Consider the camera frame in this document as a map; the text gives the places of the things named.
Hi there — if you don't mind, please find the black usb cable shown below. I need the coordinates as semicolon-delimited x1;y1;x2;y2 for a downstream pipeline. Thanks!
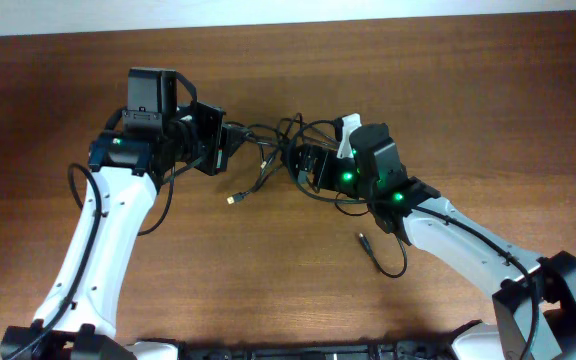
225;112;409;280

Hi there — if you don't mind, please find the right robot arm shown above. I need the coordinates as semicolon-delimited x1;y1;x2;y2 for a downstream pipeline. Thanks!
284;121;576;359

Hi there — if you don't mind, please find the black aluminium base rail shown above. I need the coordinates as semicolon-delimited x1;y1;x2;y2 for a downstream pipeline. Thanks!
127;335;469;360

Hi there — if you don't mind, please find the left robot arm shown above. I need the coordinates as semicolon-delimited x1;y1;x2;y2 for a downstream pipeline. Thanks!
0;67;228;359

